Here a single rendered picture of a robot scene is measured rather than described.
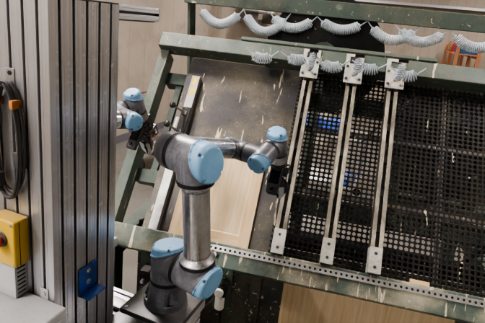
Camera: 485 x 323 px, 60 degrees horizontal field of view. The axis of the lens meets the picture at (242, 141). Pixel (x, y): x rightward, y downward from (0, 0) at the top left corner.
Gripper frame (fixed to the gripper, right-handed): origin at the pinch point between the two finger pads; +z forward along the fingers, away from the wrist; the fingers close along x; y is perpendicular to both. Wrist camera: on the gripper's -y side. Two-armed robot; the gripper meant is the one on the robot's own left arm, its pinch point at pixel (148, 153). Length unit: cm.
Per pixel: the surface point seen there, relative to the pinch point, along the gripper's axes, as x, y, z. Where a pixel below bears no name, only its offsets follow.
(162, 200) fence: 2.4, 1.3, 37.3
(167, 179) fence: 5.0, 12.1, 31.9
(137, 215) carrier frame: 31, 4, 66
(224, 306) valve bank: -44, -26, 72
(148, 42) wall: 303, 372, 179
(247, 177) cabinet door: -36, 30, 34
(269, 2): -9, 139, -17
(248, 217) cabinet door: -44, 11, 43
